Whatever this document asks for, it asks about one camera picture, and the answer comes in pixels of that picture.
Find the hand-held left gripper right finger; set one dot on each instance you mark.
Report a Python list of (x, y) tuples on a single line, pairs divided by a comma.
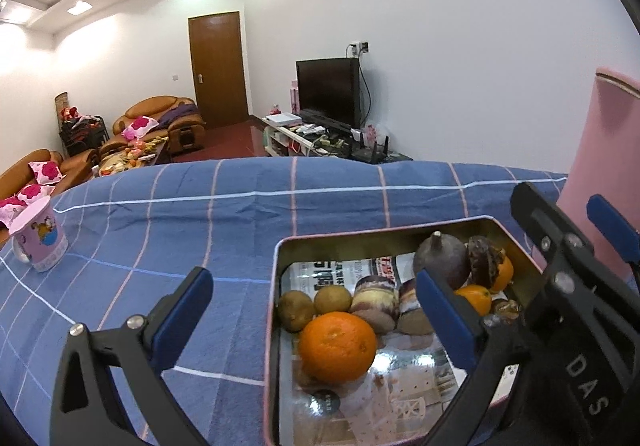
[(445, 321)]

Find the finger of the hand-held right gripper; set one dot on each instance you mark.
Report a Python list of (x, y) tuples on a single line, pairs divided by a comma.
[(537, 216), (612, 223)]

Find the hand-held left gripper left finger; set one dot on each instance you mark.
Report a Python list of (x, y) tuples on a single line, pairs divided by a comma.
[(180, 321)]

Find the small orange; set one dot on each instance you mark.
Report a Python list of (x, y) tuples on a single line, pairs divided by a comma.
[(504, 272), (475, 300)]

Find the purple passion fruit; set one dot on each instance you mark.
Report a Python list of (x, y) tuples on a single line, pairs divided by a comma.
[(442, 258)]

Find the dark water chestnut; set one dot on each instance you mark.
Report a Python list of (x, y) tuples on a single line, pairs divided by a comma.
[(482, 251), (507, 310)]

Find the large orange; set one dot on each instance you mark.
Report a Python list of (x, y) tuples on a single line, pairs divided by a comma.
[(337, 348)]

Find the brown kiwi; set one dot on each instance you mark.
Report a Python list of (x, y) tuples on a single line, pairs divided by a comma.
[(332, 298), (295, 310)]

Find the pink tin box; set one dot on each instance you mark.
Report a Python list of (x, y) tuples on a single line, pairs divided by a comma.
[(345, 246)]

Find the printed plastic sheet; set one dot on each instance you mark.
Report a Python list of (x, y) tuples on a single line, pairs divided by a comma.
[(410, 391)]

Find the blue plaid cloth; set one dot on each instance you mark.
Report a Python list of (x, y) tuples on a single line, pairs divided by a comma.
[(200, 226)]

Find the pink printed cup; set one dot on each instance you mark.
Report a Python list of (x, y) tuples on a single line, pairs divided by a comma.
[(37, 236)]

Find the cluttered coffee table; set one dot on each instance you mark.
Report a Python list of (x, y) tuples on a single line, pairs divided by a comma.
[(130, 161)]

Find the black router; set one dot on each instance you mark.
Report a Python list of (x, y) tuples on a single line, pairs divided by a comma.
[(370, 151)]

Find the floral plastic bag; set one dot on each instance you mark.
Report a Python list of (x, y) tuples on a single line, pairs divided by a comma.
[(371, 131)]

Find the brown leather sofa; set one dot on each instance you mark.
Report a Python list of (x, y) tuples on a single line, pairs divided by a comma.
[(75, 163)]

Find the pink floral pillow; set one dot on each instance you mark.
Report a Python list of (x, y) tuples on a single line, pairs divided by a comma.
[(46, 171), (139, 127), (10, 211), (32, 191)]

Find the purple blanket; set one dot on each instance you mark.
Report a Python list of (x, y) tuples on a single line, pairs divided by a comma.
[(177, 115)]

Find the black rack with clothes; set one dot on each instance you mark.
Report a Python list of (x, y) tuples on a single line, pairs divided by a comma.
[(82, 131)]

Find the white television stand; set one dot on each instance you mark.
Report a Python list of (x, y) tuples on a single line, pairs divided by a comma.
[(287, 136)]

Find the brown leather armchair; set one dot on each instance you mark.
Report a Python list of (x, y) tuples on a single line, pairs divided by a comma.
[(155, 106)]

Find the white set-top box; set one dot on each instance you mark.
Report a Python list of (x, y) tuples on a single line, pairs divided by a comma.
[(282, 118)]

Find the small red toy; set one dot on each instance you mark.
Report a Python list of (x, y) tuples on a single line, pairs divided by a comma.
[(274, 110)]

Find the black television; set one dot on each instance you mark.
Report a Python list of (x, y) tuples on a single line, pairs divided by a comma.
[(327, 91)]

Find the brown patterned panel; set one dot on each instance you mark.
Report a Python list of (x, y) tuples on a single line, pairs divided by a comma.
[(61, 106)]

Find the pink paper bag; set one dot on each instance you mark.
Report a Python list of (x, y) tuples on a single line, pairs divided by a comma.
[(295, 98)]

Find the brown wooden door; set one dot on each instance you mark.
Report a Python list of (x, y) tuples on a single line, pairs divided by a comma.
[(217, 71)]

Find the rectangular ceiling light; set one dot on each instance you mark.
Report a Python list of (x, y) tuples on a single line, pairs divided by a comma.
[(79, 7)]

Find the wall socket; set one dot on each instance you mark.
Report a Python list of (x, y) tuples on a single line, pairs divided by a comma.
[(360, 47)]

